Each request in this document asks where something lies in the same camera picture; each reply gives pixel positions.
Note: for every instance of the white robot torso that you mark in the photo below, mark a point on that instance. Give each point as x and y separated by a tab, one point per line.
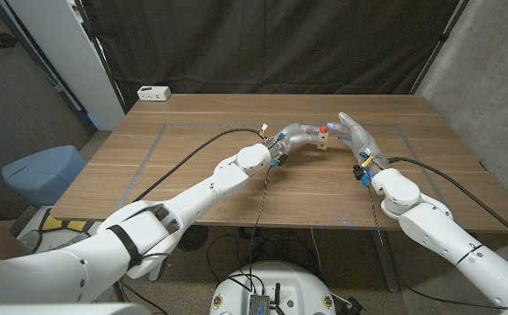
276	275

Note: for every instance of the black backdrop curtain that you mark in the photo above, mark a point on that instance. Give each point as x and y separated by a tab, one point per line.
258	44

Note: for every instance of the white power strip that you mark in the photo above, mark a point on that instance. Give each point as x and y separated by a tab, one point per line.
153	93

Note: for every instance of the grey table leg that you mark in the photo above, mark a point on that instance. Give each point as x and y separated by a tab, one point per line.
385	262

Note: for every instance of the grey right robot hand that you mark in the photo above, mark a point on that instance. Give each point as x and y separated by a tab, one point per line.
363	141

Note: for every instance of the grey electronics box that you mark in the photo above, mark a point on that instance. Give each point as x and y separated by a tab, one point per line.
259	304

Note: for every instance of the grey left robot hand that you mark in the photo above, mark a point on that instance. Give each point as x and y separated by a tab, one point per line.
292	135

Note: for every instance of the black backdrop stand pole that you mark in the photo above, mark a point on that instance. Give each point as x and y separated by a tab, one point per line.
443	37
105	65

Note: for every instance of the wooden screw with red head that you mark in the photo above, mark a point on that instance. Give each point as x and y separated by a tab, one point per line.
322	129

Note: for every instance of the wooden block with holes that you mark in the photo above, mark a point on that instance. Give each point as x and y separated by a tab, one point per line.
322	141

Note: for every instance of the round black floor fan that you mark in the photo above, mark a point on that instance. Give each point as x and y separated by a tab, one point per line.
192	238

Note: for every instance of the black antenna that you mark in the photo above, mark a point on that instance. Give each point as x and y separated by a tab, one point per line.
277	297

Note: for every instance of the blue-grey plastic bin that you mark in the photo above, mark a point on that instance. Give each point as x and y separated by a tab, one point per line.
39	175

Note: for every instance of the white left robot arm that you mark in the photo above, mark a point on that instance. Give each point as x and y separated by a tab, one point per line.
184	210

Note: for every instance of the white cabinet panel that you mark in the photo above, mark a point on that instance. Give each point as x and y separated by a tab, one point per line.
70	57

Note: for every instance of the grey tape outline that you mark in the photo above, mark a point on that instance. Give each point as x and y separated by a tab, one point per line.
214	125

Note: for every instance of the grey sneaker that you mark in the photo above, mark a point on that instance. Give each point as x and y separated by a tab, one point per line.
30	240

